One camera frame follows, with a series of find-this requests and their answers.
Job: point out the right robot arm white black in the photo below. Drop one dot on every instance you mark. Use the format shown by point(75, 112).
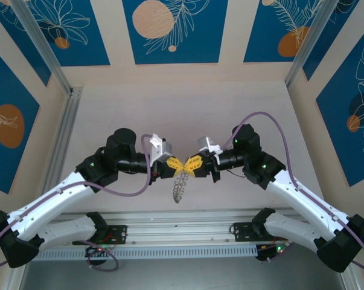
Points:
point(302, 196)

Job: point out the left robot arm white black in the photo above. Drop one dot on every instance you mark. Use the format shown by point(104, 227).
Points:
point(49, 199)

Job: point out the base wiring with green light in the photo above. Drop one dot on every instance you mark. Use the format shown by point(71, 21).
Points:
point(273, 250)

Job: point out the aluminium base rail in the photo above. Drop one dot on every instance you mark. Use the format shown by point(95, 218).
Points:
point(175, 229)

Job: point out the aluminium side rail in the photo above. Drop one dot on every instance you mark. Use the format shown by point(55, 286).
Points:
point(65, 133)

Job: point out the aluminium frame post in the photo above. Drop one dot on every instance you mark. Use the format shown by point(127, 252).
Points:
point(43, 48)
point(307, 42)

